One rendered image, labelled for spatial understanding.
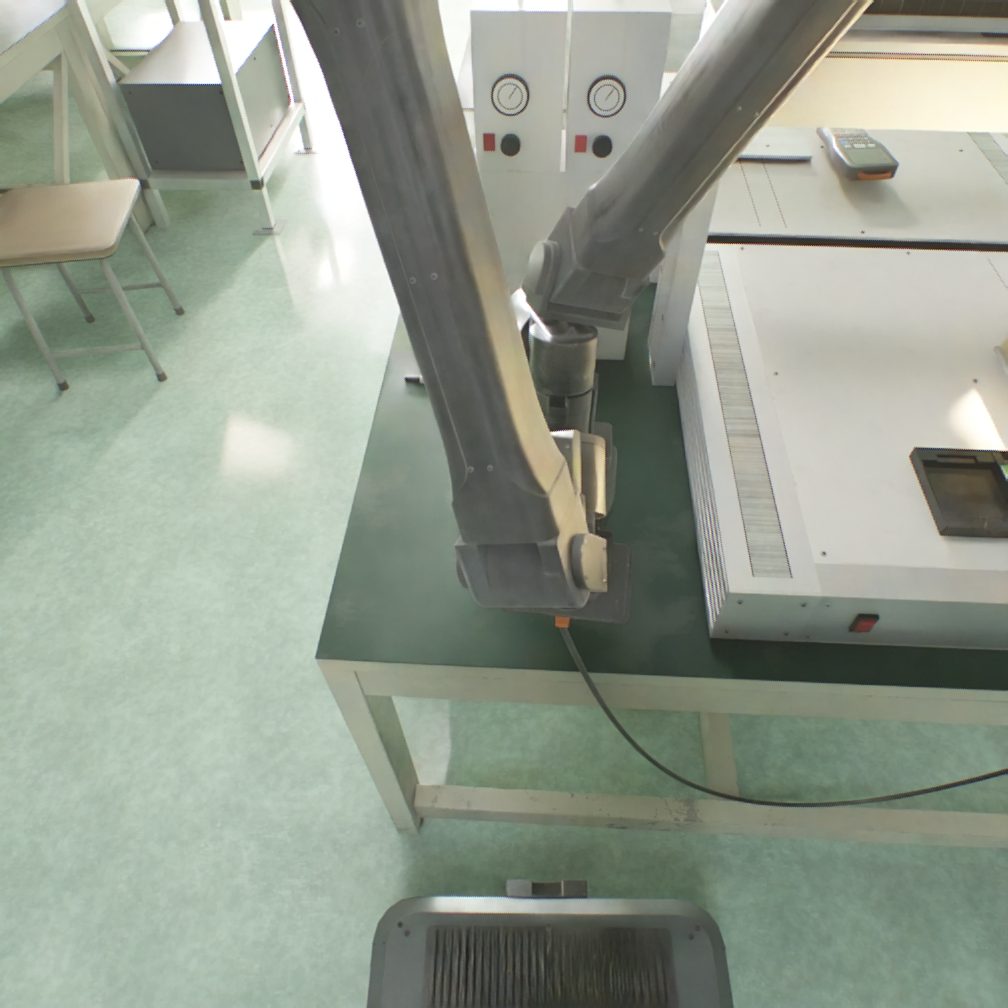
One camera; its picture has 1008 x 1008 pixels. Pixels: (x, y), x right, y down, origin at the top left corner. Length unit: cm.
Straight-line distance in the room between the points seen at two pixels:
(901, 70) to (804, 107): 9
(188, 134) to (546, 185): 221
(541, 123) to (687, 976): 115
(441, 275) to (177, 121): 272
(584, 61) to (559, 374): 42
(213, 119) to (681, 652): 257
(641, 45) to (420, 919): 118
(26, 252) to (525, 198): 159
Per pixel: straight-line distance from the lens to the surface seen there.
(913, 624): 88
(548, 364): 62
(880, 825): 151
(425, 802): 139
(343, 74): 37
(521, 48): 92
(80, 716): 185
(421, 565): 89
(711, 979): 126
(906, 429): 100
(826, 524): 85
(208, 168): 311
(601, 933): 124
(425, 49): 37
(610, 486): 77
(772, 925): 156
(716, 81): 48
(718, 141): 50
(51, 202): 250
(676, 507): 96
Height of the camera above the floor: 148
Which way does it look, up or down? 51 degrees down
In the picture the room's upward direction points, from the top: 1 degrees counter-clockwise
